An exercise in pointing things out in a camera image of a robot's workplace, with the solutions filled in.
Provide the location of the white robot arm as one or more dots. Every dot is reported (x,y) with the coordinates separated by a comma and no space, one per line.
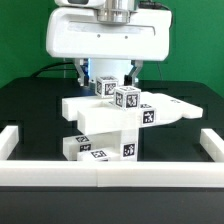
(111,12)

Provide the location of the white tagged cube nut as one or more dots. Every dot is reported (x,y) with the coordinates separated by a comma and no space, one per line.
(127,97)
(104,86)

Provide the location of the white chair back part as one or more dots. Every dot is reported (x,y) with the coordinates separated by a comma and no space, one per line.
(94,115)

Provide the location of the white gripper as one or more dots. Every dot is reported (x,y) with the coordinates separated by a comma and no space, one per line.
(76,33)

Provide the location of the white chair seat part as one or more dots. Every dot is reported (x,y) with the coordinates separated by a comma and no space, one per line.
(122,145)

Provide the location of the white U-shaped fence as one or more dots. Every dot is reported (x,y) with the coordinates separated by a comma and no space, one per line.
(103,174)

